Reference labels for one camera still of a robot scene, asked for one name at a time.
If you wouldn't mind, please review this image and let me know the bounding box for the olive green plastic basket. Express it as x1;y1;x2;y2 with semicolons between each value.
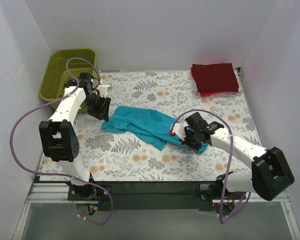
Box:
39;48;98;103

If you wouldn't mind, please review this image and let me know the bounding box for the teal t shirt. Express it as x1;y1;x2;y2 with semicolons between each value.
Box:
101;105;208;155

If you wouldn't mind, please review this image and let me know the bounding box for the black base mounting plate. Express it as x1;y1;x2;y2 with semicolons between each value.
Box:
66;181;247;212

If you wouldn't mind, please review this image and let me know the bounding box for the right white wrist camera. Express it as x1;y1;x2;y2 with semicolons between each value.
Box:
169;123;186;141

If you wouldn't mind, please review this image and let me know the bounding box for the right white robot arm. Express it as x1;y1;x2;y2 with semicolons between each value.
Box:
170;112;295;201

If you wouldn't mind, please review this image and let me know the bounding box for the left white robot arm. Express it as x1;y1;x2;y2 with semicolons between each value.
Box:
39;72;111;200

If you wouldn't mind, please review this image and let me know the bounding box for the pink folded t shirt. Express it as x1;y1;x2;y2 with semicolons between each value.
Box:
189;66;242;97

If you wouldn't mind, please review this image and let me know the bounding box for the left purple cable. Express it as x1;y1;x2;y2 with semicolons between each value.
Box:
9;57;115;225

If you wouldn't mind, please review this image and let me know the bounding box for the aluminium frame rail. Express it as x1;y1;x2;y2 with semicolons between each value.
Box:
26;182;69;203

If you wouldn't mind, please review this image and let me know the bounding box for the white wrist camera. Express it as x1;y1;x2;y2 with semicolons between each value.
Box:
169;123;186;141
96;84;113;98

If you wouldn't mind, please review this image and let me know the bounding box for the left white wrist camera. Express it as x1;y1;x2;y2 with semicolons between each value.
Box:
96;84;113;98

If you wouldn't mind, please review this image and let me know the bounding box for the floral patterned table mat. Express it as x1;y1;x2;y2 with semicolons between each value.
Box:
39;71;272;182

